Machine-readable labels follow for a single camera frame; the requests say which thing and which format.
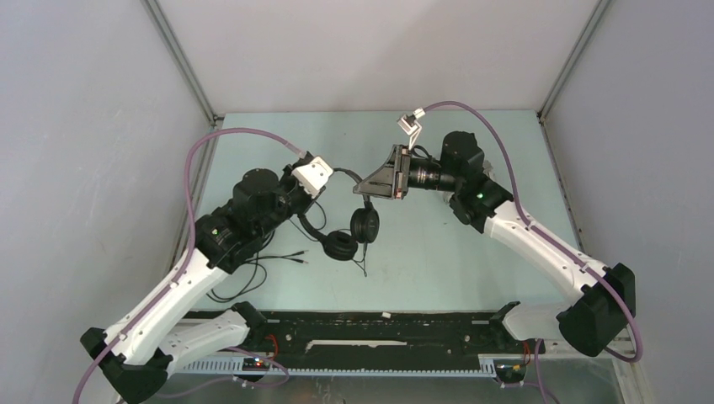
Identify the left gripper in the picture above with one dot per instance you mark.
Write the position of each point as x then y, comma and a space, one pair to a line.
287, 177

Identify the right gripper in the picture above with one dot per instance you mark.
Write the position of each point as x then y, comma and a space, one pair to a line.
389, 182

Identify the black headphones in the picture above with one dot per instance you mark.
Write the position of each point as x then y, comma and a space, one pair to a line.
343, 244

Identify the white headphones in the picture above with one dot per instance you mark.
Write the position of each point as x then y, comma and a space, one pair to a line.
488, 170

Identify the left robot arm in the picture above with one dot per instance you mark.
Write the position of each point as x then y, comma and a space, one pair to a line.
139, 353

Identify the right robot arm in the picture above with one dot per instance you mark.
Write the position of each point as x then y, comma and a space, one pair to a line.
598, 300

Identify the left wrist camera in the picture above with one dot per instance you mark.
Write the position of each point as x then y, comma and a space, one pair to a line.
313, 176

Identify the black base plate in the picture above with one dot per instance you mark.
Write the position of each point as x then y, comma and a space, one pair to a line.
385, 340

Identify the white cable duct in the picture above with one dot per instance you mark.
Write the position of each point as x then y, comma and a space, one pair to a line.
243, 365

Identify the aluminium frame rail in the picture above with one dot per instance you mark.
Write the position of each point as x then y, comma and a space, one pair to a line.
157, 12

